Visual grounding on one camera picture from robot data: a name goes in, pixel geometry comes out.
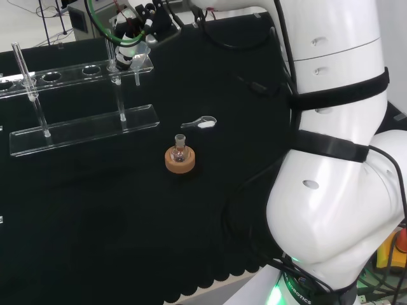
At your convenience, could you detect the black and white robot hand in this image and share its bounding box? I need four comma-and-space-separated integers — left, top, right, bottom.
109, 0, 182, 72

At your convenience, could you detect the translucent plastic funnel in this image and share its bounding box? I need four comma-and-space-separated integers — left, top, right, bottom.
129, 41, 152, 87

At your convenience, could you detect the clear acrylic funnel stand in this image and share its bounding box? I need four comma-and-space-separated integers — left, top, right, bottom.
0, 37, 160, 158

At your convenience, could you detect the clear glass weighing funnel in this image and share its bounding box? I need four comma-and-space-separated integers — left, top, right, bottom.
180, 115, 217, 130

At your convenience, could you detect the grey metal control box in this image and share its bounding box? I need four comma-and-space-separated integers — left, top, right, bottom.
67, 0, 128, 41

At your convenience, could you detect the black tripod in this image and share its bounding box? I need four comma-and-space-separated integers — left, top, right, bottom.
35, 0, 74, 48

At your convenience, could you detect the small round-bottom glass flask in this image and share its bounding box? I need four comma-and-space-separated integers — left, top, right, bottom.
171, 133, 188, 163

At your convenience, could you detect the yellow stop button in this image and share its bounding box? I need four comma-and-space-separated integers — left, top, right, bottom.
376, 227, 407, 275

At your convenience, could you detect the cork ring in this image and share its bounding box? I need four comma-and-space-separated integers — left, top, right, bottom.
164, 146, 195, 175

